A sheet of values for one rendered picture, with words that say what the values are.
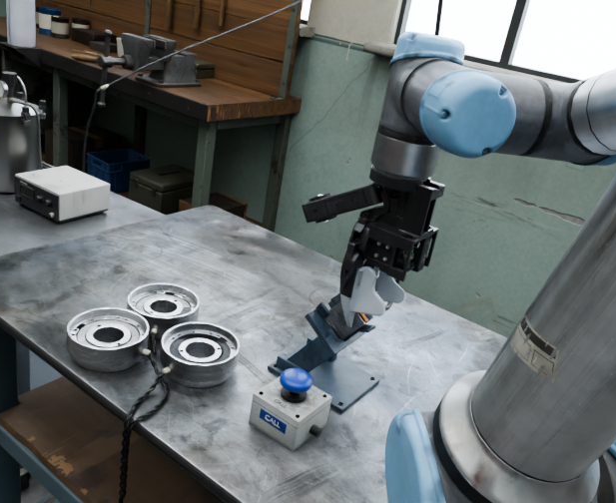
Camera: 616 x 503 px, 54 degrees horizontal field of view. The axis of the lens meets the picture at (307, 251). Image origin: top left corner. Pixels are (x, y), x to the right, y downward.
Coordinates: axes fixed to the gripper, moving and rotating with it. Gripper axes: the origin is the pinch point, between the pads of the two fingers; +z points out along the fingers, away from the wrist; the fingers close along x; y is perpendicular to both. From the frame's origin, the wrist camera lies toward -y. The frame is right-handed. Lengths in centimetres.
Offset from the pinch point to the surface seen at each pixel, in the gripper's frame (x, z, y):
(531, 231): 149, 27, -12
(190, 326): -9.7, 8.3, -19.7
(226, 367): -12.4, 8.7, -10.1
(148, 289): -7.0, 8.5, -31.7
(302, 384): -12.7, 4.6, 1.7
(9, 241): 2, 24, -87
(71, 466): -19, 37, -33
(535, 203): 149, 17, -13
